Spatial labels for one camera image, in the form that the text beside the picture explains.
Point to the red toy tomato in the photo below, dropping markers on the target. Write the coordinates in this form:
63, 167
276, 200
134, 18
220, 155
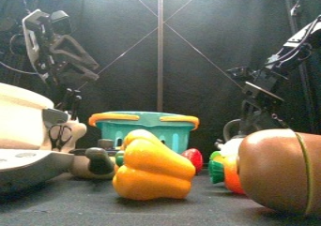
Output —
193, 159

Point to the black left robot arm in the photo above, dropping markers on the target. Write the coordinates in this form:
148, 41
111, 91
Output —
12, 45

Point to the white flat toy base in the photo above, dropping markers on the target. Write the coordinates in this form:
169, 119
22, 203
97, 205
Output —
30, 167

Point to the grey vertical frame pole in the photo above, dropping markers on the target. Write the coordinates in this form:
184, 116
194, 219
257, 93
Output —
160, 48

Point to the yellow toy bell pepper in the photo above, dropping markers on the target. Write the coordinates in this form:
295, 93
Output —
154, 167

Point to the orange toy carrot green top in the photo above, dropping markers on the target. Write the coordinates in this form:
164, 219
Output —
230, 173

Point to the large brown toy potato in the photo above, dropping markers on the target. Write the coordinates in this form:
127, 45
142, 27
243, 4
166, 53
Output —
276, 170

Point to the grey brown toy mushroom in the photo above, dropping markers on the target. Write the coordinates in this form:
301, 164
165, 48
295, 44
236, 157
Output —
94, 165

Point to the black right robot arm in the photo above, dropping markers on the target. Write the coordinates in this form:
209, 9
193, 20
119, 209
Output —
299, 45

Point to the white toy holder scissors print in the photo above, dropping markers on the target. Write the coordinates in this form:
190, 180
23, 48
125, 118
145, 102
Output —
25, 120

